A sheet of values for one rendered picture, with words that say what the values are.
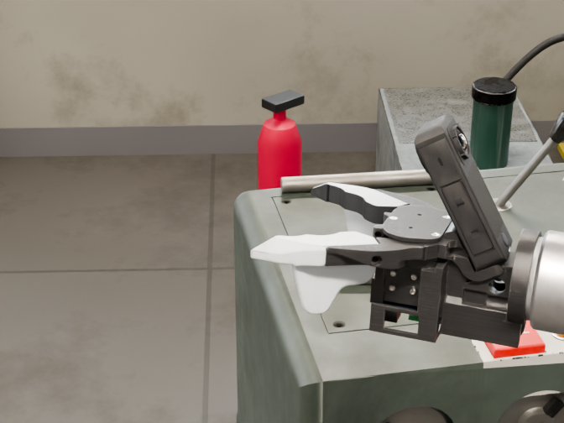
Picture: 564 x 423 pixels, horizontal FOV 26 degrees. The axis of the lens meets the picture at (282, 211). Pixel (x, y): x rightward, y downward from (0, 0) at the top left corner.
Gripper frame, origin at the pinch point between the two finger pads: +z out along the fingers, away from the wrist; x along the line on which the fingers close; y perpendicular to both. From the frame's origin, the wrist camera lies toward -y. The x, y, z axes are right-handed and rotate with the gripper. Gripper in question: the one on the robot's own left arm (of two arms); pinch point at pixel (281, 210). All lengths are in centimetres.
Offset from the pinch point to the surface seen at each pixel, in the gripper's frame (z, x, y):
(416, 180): 5, 74, 22
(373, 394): -1.7, 29.8, 31.3
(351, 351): 1.9, 33.1, 28.3
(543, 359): -19, 39, 28
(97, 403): 109, 178, 135
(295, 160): 80, 257, 84
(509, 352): -14.9, 37.6, 27.1
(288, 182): 21, 66, 22
